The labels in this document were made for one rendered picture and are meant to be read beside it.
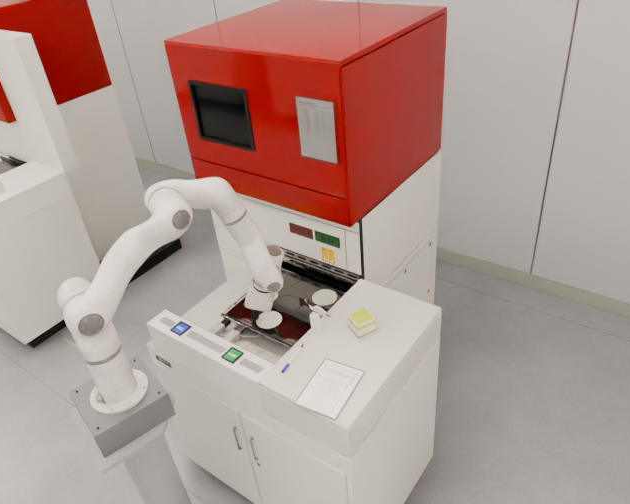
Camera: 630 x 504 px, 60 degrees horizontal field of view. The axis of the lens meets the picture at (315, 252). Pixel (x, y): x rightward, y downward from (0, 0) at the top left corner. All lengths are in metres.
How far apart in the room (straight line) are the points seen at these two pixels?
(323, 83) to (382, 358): 0.90
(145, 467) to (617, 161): 2.61
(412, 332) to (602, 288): 1.89
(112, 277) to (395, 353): 0.92
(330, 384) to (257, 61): 1.09
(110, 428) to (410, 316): 1.06
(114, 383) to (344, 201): 0.97
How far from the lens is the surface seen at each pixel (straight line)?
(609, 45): 3.05
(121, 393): 1.92
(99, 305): 1.68
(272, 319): 2.12
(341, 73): 1.75
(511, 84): 3.21
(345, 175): 1.88
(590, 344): 3.45
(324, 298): 2.18
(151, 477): 2.22
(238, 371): 1.87
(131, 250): 1.68
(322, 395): 1.74
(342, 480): 1.90
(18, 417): 3.50
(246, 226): 1.79
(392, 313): 2.00
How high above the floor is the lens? 2.29
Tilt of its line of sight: 35 degrees down
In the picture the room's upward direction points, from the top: 6 degrees counter-clockwise
